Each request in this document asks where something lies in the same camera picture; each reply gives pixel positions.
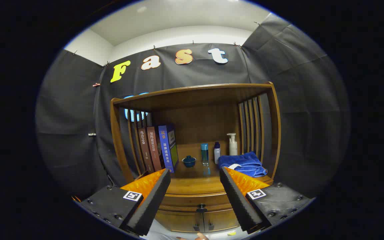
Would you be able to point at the black backdrop cloth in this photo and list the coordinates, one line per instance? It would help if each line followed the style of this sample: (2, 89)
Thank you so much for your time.
(295, 100)

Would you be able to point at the tall blue glass bottle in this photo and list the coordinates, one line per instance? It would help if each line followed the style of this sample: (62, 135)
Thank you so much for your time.
(205, 155)

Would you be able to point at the wooden drawer with dark knob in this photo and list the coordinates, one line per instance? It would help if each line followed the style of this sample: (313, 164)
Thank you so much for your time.
(185, 201)

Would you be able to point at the blue book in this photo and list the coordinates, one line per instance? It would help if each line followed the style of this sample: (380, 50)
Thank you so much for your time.
(165, 146)

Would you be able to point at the wooden cabinet door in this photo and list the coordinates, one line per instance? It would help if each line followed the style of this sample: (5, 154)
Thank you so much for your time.
(182, 221)
(220, 220)

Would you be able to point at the wooden cabinet with slatted sides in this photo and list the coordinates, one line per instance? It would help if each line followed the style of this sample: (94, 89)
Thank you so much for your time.
(195, 96)

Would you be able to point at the white bottle with dark cap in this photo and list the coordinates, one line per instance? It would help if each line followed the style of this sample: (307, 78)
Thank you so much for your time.
(217, 155)

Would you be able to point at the dark blue lidded teacup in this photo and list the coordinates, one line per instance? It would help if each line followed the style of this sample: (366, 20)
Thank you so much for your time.
(189, 161)

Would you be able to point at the folded blue towel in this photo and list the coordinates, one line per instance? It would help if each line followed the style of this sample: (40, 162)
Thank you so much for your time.
(245, 163)

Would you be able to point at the person's white trousers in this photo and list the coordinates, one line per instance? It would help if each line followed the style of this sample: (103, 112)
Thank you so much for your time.
(160, 233)

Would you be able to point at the dark brown book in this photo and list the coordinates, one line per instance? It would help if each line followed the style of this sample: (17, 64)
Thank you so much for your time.
(144, 150)

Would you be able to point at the white pump bottle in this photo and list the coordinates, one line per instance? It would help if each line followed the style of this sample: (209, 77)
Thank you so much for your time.
(233, 148)

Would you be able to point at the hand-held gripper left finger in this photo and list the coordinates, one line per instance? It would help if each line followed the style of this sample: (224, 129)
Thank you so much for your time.
(152, 200)

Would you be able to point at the reddish brown book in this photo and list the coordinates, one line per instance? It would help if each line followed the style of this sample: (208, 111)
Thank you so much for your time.
(153, 148)

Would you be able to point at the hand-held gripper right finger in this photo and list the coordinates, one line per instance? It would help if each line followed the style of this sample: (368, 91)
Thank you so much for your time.
(238, 200)

